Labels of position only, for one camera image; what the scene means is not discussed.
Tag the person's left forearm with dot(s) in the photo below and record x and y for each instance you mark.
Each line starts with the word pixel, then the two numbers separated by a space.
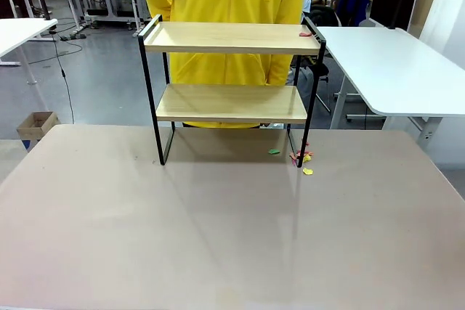
pixel 279 70

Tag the green paper scrap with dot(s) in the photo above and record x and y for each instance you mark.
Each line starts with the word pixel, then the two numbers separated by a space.
pixel 274 151

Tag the pink paper scrap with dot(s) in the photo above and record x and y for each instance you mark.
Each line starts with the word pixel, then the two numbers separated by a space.
pixel 293 158

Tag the yellow paper scrap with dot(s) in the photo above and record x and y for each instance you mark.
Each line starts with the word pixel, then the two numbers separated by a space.
pixel 307 158
pixel 308 171

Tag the black office chair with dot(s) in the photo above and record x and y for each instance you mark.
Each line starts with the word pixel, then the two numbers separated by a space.
pixel 321 70

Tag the large white table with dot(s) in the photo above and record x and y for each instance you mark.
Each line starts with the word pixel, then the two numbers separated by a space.
pixel 392 67

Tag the open cardboard box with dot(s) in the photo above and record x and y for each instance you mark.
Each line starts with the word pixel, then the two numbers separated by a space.
pixel 36 125

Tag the black monitor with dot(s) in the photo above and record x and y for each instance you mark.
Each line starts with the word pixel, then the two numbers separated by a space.
pixel 394 1

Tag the brown cardboard panel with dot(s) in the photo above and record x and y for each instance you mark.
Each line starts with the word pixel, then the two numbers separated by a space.
pixel 427 1

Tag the small white table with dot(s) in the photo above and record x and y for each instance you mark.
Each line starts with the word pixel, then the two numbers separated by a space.
pixel 18 30

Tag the two-tier wooden shelf black frame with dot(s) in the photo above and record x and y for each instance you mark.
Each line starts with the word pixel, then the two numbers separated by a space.
pixel 232 105

